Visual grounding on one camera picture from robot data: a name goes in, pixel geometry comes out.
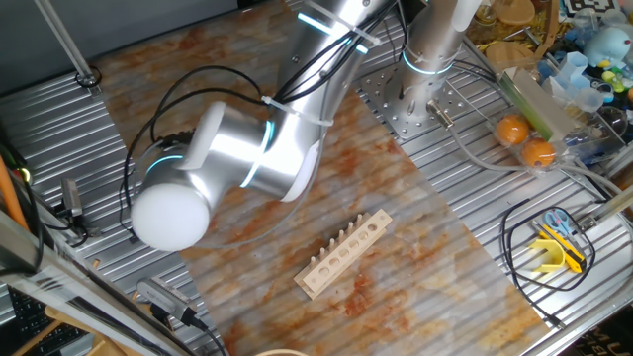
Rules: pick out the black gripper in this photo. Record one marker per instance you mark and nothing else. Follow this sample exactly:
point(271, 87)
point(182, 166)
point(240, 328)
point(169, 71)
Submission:
point(177, 138)

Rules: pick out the wooden test tube rack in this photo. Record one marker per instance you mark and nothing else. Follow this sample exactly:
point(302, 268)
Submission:
point(383, 217)

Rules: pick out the silver metal pole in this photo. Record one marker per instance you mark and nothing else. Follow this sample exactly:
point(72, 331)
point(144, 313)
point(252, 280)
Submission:
point(62, 39)

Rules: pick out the orange rod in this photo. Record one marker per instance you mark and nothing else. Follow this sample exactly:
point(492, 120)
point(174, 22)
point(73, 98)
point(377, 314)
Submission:
point(10, 198)

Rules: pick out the black keyboard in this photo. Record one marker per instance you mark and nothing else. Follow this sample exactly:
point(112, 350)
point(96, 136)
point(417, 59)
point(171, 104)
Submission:
point(29, 316)

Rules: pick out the orange marble pattern mat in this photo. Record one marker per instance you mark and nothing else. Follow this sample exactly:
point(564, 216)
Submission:
point(395, 222)

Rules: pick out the glass jar with lid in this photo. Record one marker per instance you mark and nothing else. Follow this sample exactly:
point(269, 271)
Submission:
point(484, 17)

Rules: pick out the orange fruit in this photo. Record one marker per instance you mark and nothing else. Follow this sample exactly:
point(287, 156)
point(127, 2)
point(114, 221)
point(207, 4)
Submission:
point(538, 152)
point(512, 129)

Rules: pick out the wooden round disc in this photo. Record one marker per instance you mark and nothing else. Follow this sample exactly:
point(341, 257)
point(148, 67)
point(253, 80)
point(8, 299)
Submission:
point(514, 11)
point(509, 52)

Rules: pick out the green clear plastic box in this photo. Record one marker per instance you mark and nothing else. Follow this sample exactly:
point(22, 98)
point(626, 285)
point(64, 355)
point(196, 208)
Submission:
point(536, 101)

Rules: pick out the clear plastic fruit container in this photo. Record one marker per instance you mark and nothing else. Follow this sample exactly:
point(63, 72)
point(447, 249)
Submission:
point(559, 148)

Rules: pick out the yellow curved plastic part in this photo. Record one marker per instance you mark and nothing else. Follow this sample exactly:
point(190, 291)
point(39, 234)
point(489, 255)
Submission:
point(549, 264)

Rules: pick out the blue hexagonal plastic box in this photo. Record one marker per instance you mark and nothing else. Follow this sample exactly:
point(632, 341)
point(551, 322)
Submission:
point(574, 66)

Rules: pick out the yellow utility knife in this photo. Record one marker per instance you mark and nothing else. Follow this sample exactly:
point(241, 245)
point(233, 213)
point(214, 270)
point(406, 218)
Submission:
point(569, 254)

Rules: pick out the clear plastic cup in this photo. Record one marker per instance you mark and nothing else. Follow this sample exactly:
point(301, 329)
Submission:
point(588, 99)

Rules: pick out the black white fiducial marker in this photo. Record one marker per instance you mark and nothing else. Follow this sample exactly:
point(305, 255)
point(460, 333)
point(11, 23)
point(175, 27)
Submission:
point(591, 6)

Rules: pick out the clear round glass bowl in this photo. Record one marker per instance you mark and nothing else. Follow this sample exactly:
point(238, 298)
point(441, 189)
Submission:
point(612, 122)

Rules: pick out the green yellow small toy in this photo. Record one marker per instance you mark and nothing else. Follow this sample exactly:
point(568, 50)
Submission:
point(613, 81)

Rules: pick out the blue plush toy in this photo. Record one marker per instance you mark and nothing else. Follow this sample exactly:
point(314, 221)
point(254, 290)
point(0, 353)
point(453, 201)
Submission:
point(608, 47)

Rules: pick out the black printed box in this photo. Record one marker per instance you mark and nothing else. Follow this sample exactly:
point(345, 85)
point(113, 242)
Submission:
point(603, 341)

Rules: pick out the grey depth camera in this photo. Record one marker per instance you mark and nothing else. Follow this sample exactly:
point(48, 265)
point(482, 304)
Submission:
point(71, 197)
point(163, 296)

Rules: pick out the black camera clamp mount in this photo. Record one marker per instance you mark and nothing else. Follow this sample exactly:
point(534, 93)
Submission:
point(74, 227)

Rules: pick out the silver frame beam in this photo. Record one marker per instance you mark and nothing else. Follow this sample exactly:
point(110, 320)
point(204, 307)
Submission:
point(99, 301)

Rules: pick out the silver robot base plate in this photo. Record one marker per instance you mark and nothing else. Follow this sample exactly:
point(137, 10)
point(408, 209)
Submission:
point(381, 106)

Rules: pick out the aluminium profile post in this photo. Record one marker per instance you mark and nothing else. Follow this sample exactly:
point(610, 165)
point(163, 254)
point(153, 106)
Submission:
point(613, 205)

